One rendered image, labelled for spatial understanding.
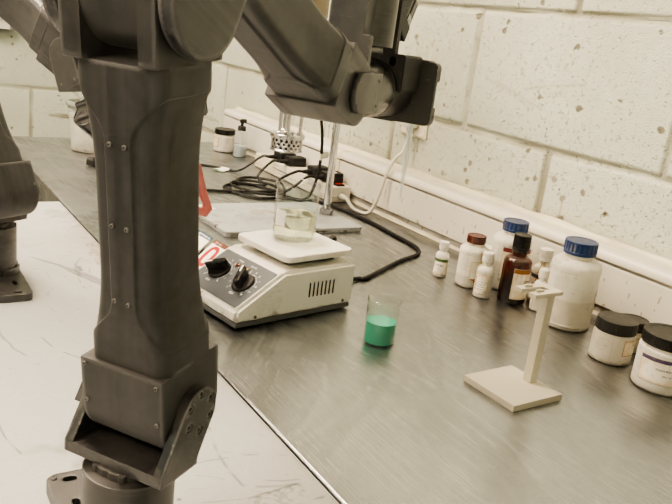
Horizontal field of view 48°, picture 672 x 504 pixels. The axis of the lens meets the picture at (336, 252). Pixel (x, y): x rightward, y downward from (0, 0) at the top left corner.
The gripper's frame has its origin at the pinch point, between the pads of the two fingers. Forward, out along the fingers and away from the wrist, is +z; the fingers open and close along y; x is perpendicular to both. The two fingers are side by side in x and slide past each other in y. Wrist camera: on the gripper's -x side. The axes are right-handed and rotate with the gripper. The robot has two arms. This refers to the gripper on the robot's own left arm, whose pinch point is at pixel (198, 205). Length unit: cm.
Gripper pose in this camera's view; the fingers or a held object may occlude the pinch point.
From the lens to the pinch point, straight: 100.4
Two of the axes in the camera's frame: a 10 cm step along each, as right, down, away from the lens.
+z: 4.9, 5.4, 6.8
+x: -5.8, 7.9, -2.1
